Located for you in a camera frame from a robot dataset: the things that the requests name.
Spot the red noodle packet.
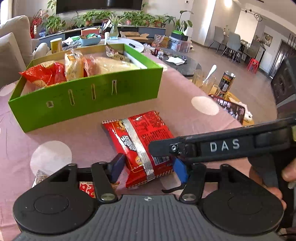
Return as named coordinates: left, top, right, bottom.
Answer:
left=102, top=110, right=173, bottom=188

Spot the red orange snack bag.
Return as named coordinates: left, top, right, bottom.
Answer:
left=20, top=61, right=66, bottom=88

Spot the person's right hand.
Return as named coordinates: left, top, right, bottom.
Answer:
left=249, top=159, right=296, bottom=210

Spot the glass cup with spoon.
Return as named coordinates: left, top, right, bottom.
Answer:
left=192, top=64, right=217, bottom=94

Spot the black drink can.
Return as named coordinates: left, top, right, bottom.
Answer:
left=218, top=71, right=236, bottom=98

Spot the pink polka dot tablecloth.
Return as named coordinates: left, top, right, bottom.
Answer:
left=0, top=53, right=243, bottom=241

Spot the dark round side table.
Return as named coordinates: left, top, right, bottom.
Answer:
left=150, top=48, right=202, bottom=78

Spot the green cardboard box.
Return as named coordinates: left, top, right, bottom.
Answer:
left=8, top=44, right=163, bottom=133

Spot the white round coffee table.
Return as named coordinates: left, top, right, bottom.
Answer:
left=99, top=38, right=144, bottom=53

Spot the grey dining chair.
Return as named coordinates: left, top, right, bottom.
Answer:
left=221, top=32, right=243, bottom=63

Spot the cardboard box on floor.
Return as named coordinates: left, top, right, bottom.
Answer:
left=120, top=31, right=149, bottom=42

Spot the dark tv cabinet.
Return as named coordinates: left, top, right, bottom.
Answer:
left=38, top=24, right=167, bottom=47

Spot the yellow can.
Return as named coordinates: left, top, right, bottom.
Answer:
left=50, top=38, right=63, bottom=54

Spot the beige sofa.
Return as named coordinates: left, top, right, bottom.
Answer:
left=0, top=16, right=50, bottom=87

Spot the wall television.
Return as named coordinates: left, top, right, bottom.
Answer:
left=56, top=0, right=142, bottom=14

